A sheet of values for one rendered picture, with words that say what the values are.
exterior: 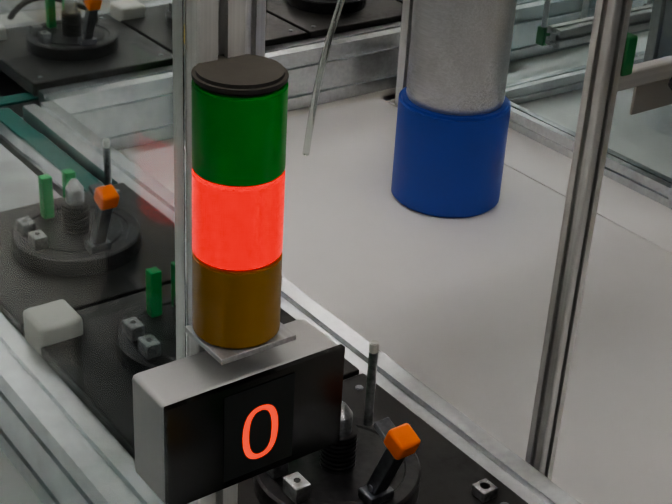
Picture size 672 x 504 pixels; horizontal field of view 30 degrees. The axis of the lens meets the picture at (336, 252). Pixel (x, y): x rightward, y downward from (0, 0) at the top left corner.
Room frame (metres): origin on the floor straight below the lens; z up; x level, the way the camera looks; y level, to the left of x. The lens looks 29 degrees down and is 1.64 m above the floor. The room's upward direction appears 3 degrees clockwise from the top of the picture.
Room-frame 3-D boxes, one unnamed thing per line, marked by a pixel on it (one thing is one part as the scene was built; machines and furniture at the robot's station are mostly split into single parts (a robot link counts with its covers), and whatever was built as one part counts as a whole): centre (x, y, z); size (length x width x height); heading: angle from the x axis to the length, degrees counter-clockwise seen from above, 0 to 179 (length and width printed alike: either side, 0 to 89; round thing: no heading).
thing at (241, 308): (0.61, 0.05, 1.28); 0.05 x 0.05 x 0.05
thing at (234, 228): (0.61, 0.05, 1.33); 0.05 x 0.05 x 0.05
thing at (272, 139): (0.61, 0.05, 1.38); 0.05 x 0.05 x 0.05
